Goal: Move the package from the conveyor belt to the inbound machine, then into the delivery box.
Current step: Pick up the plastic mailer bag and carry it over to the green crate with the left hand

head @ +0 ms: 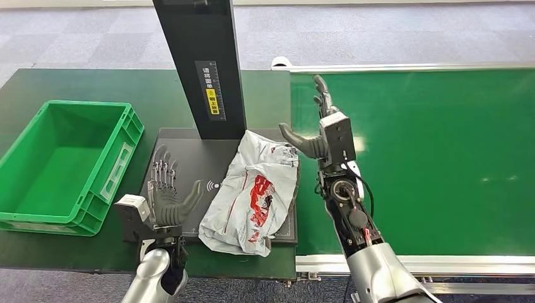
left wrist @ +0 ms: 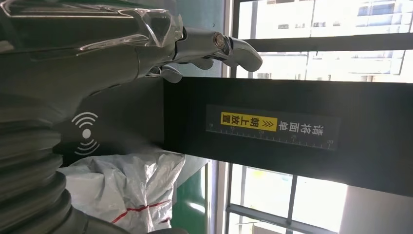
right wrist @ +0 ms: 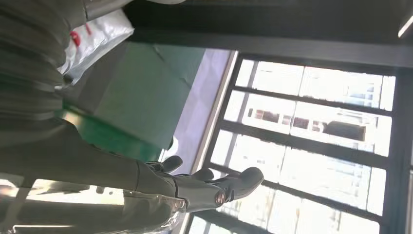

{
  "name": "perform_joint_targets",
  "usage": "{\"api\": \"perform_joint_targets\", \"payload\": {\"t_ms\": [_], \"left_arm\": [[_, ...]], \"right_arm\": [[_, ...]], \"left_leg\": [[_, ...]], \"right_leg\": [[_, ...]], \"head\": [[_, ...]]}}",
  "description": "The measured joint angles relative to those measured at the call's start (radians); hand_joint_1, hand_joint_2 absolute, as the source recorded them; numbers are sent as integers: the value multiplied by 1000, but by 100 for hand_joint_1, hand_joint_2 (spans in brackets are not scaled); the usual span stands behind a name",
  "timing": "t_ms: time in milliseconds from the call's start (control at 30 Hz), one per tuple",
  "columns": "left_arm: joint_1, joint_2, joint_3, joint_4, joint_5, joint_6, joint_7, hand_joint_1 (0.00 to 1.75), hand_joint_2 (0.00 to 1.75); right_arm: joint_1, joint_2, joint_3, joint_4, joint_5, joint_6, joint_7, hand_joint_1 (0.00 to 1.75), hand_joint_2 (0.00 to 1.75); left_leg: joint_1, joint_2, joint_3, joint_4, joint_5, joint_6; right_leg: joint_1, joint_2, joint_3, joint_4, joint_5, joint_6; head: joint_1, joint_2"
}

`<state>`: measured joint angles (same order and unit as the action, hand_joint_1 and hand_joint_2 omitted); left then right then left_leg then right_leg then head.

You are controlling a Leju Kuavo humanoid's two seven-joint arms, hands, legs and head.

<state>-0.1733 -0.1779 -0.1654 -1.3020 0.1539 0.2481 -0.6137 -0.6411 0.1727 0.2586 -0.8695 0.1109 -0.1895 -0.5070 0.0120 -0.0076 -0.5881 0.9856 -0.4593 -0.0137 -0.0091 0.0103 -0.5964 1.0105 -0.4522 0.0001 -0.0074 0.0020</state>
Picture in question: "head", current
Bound ruler label strip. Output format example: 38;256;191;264
194;60;227;122

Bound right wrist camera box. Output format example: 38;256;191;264
319;111;357;169

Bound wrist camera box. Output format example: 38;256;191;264
319;111;357;169
114;194;151;244

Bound white red plastic package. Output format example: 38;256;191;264
198;129;300;258

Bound green conveyor belt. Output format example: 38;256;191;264
290;69;535;257

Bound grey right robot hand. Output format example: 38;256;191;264
278;74;341;160

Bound yellow warning sticker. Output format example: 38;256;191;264
205;88;220;116

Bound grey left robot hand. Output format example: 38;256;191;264
146;145;205;227

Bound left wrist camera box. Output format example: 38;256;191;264
114;194;151;244

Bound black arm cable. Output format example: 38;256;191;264
344;160;376;220

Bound green plastic crate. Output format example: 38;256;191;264
0;99;146;237

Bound black scanner column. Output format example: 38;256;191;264
151;0;248;141

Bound black scanner platform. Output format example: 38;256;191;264
139;128;298;245

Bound clear label pocket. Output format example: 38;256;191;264
100;141;134;201

